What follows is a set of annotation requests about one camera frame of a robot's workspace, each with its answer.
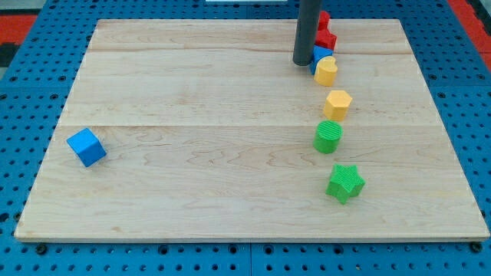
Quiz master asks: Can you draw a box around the yellow hexagon block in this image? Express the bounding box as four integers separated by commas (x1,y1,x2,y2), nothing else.
323,90,352,122

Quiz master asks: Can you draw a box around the blue cube block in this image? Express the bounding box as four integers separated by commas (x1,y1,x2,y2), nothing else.
67,128,107,167

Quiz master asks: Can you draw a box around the light wooden board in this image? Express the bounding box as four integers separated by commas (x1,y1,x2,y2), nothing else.
15,19,489,243

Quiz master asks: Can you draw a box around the green cylinder block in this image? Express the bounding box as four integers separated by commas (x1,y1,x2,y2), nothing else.
313,120,343,154

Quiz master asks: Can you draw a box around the yellow heart block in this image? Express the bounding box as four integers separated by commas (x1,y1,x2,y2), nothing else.
314,56,338,87

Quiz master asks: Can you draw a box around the green star block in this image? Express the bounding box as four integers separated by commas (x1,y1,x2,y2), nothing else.
325,163,366,205

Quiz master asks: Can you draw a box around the blue pentagon block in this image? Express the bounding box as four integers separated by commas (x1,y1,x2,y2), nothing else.
309,45,333,75

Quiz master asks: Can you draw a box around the red star block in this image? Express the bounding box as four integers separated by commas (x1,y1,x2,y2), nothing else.
315,29,338,50

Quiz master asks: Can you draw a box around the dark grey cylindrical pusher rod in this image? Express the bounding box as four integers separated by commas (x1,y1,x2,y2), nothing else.
292,0,322,66

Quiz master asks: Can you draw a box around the red block at back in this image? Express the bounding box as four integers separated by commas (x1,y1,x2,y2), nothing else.
318,10,331,31

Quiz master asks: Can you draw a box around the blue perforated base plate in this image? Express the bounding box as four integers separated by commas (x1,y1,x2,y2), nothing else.
1,0,490,275

